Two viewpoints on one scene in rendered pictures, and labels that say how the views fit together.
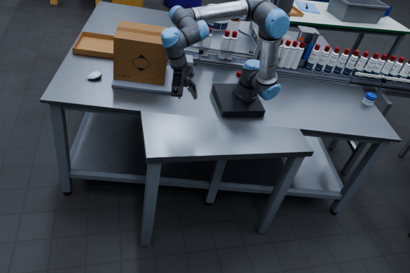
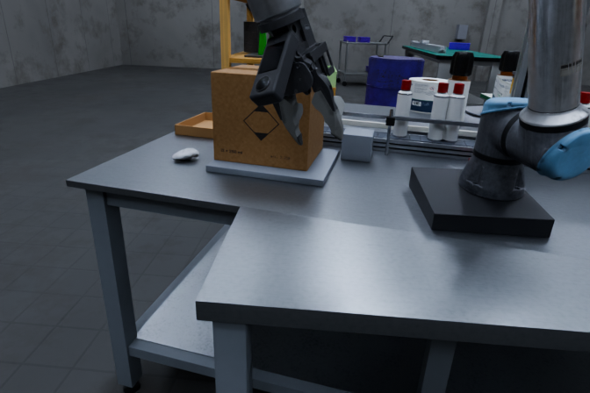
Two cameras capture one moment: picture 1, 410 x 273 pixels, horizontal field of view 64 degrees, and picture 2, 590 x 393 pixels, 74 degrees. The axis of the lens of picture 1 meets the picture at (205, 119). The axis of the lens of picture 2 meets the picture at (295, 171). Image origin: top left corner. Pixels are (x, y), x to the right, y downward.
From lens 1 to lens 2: 0.96 m
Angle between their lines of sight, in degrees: 27
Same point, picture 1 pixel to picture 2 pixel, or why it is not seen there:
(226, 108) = (441, 208)
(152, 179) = (226, 375)
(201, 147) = (363, 290)
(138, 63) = (256, 122)
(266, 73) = (554, 92)
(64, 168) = (118, 333)
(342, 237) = not seen: outside the picture
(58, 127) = (103, 242)
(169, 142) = (277, 271)
